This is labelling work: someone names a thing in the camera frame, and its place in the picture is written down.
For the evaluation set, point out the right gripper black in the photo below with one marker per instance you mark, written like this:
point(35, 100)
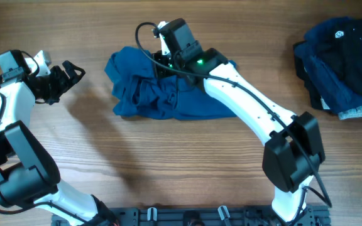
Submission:
point(160, 70)

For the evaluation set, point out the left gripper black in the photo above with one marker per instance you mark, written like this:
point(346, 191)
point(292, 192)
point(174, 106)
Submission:
point(64, 84)

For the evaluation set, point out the blue polo shirt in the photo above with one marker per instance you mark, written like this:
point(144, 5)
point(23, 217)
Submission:
point(140, 93)

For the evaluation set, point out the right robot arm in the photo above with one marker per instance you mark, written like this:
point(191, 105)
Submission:
point(293, 149)

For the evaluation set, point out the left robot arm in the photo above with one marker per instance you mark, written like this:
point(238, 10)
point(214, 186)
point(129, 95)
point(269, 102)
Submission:
point(29, 177)

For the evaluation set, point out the black folded garment underneath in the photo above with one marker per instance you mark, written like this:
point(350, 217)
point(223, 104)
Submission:
point(306, 77)

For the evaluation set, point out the navy blue folded garment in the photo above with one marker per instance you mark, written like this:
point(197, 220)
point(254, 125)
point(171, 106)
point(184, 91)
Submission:
point(337, 96)

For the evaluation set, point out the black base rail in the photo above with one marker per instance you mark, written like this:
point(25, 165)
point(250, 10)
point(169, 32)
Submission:
point(313, 215)

